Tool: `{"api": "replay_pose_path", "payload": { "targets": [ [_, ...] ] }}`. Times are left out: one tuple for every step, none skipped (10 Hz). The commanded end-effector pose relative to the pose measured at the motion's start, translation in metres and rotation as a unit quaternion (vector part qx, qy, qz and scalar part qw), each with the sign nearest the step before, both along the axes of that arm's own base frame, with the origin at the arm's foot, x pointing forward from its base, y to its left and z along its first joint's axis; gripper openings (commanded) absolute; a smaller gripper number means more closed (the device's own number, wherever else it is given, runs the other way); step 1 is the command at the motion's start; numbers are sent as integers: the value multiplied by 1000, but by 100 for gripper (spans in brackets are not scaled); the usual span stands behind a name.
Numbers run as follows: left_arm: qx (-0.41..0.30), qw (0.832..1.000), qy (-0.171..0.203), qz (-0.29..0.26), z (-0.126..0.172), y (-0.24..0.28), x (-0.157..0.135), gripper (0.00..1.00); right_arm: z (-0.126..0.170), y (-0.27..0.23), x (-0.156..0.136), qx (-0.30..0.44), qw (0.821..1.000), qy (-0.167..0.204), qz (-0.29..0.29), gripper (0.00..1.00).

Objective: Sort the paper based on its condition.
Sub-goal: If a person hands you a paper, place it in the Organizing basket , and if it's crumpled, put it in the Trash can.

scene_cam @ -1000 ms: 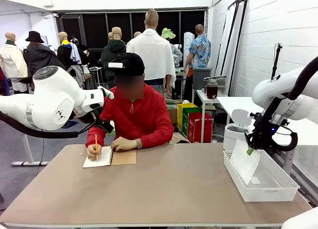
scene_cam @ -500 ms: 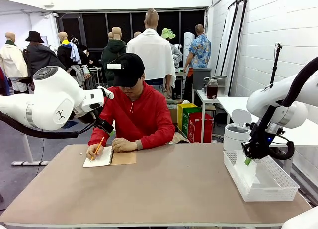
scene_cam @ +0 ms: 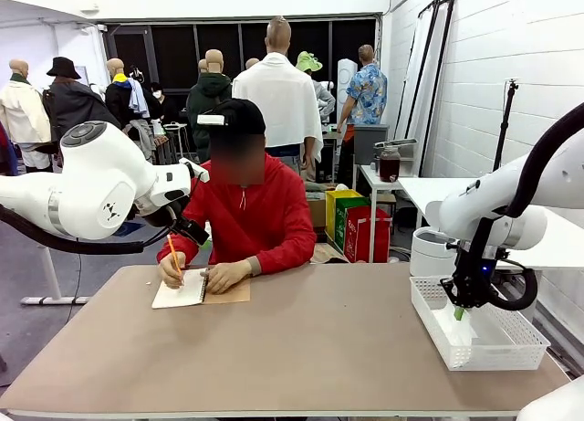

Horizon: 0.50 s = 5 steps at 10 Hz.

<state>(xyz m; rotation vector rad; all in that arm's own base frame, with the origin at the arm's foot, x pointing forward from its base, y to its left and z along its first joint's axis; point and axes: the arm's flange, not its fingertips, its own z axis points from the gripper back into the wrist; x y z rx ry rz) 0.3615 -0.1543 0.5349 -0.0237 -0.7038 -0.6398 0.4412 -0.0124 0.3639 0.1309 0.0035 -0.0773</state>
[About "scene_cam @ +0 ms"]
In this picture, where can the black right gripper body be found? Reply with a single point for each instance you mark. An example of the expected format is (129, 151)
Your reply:
(470, 284)

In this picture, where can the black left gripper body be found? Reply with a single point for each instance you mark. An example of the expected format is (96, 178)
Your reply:
(191, 231)

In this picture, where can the green-tipped right gripper finger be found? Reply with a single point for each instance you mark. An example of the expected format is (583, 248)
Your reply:
(462, 313)
(456, 312)

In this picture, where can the white paper sheet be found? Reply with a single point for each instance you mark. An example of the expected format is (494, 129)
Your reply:
(451, 332)

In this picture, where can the orange pencil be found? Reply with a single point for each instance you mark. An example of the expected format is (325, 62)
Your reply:
(173, 256)

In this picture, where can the spiral notebook with brown cover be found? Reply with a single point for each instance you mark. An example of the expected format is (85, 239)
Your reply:
(178, 297)

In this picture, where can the person's right forearm red sleeve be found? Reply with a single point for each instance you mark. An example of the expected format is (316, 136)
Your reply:
(187, 247)

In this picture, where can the person's left forearm red sleeve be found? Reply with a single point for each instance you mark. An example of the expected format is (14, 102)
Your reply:
(287, 256)

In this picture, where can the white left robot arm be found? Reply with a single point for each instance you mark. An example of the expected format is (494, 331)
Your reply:
(91, 188)

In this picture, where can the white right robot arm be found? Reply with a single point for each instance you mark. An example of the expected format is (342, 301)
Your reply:
(479, 202)

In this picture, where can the person's left hand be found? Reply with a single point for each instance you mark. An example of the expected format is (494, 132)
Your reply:
(228, 277)

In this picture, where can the person's right hand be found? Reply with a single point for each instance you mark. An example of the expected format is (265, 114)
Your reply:
(173, 270)

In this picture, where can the white round trash bin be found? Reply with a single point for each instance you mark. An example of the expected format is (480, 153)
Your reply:
(426, 256)

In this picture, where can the white perforated plastic basket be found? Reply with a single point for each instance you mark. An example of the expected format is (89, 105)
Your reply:
(502, 354)

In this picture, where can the person in red hoodie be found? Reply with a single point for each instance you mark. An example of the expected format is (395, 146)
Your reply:
(264, 215)

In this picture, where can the white round stool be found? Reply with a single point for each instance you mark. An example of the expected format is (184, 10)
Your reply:
(175, 129)

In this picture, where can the white desk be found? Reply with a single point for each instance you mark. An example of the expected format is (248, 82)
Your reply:
(420, 190)

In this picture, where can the brown cardboard box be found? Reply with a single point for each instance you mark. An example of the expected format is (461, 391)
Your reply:
(317, 213)

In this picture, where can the red shopping bag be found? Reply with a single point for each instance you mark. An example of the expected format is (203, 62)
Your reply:
(365, 238)

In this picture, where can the grey-green folded cloth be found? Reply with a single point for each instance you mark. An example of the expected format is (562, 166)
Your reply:
(317, 192)

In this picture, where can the black cap with white label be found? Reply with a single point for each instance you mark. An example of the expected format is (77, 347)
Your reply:
(242, 115)

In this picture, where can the yellow green box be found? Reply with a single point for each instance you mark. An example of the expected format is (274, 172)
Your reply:
(333, 211)

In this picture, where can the background person with face mask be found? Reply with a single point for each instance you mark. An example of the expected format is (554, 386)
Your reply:
(159, 102)

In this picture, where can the green shopping bag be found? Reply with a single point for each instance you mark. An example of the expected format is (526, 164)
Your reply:
(342, 224)

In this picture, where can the mannequin in dark green puffer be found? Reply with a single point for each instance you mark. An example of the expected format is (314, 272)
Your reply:
(207, 97)

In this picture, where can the glass jar with brown liquid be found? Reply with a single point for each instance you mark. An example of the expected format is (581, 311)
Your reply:
(390, 167)

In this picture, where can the small white side table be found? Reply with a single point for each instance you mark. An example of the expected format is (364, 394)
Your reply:
(372, 179)

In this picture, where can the white table leg with foot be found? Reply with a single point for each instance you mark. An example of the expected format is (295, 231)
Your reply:
(52, 284)

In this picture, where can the mannequin with yellow collar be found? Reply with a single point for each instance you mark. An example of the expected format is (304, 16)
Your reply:
(121, 97)

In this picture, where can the grey metal tray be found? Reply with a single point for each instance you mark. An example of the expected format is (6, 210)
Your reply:
(394, 143)

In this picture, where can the mannequin in white cape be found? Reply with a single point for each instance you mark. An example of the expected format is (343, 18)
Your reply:
(283, 97)

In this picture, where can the bare beige mannequin head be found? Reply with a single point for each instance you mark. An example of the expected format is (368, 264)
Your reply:
(252, 64)
(202, 66)

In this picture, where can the black tripod stand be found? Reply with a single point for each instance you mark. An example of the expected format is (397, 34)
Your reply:
(506, 119)

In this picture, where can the grey metal cabinet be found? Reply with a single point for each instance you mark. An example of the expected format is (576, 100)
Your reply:
(372, 140)

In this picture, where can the mannequin with black bucket hat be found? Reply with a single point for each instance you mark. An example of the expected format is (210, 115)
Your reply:
(73, 101)

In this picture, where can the mannequin with green hat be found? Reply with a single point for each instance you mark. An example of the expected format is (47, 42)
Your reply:
(308, 62)

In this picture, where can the black-framed white panel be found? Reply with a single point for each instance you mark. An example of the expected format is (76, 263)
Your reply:
(439, 74)
(417, 83)

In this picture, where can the mannequin in cream jacket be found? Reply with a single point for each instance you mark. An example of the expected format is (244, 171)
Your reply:
(20, 110)

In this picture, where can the mannequin in blue floral shirt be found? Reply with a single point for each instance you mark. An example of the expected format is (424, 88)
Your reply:
(365, 97)

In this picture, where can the white tower fan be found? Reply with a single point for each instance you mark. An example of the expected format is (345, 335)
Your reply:
(347, 78)

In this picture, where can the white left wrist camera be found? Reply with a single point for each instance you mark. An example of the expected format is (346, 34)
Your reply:
(195, 169)

